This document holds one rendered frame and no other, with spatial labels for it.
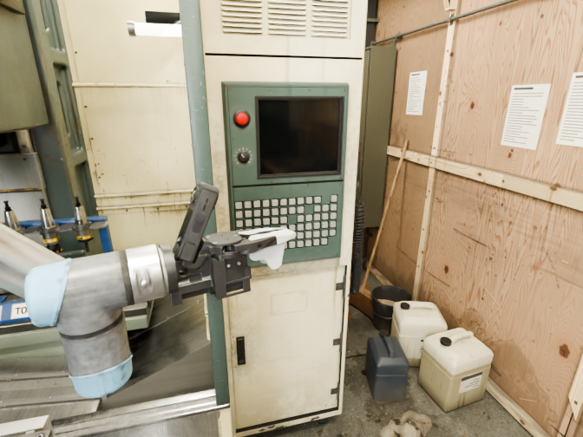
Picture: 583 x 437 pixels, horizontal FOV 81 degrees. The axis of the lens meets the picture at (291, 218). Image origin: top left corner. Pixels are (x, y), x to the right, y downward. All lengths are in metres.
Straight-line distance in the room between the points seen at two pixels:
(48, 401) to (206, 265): 1.07
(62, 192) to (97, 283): 1.67
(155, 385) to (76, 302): 0.97
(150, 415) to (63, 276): 0.79
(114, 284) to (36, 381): 1.13
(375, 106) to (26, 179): 2.38
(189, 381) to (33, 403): 0.49
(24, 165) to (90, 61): 0.70
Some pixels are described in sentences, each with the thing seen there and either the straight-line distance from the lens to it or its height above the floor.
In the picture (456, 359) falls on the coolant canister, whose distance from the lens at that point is 2.17.
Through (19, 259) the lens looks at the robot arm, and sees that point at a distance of 0.61.
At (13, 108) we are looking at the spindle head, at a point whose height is 1.63.
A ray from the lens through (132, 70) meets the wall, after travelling 2.35.
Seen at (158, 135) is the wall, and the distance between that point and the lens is 2.34.
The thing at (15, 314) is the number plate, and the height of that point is 0.93.
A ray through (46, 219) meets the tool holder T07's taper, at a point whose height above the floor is 1.25.
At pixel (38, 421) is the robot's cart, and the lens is 1.04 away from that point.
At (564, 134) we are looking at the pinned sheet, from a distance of 1.97.
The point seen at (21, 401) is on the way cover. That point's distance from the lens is 1.53.
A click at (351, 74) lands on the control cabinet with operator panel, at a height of 1.75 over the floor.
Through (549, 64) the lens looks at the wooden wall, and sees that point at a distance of 2.07.
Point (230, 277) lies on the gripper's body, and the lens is 0.52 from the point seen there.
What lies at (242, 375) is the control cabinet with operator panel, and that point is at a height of 0.46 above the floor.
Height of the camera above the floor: 1.66
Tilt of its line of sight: 19 degrees down
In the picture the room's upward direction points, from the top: straight up
